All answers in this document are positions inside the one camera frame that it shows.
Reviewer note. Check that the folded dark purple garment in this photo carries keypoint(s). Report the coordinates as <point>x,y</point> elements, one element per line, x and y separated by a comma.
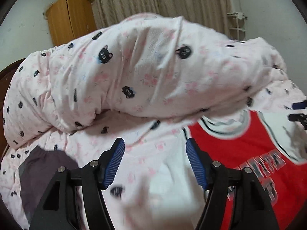
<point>35,174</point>

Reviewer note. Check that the pink cat-print bed sheet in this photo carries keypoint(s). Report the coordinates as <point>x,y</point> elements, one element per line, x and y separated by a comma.
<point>154,187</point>

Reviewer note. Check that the pink cat-print quilt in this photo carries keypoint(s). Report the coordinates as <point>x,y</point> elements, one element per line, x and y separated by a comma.
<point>145,66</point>

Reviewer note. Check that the red basketball jersey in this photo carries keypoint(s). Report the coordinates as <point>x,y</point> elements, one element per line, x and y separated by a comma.
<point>268,143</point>

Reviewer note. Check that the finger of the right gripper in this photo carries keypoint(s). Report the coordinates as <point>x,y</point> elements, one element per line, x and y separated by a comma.
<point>299,105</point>
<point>299,117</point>

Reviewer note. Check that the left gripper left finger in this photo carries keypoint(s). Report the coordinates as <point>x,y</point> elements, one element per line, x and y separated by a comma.
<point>58,207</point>

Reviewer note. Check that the wooden wardrobe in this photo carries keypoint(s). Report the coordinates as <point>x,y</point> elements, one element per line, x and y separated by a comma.
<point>69,20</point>

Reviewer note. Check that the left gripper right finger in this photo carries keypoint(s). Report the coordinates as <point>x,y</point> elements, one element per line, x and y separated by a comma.
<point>252,207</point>

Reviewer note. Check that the white wire rack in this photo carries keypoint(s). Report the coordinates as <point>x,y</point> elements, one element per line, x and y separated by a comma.
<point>236,23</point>

